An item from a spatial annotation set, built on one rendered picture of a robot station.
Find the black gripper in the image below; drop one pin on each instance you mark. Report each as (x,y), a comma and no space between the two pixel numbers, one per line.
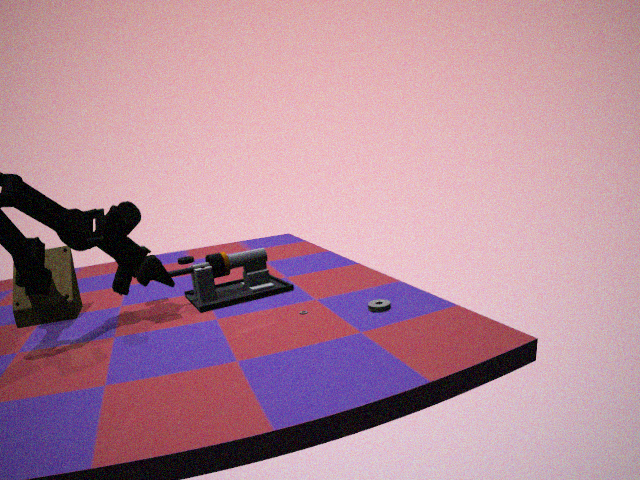
(147,267)

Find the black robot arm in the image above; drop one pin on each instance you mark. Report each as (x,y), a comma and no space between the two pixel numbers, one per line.
(73,226)

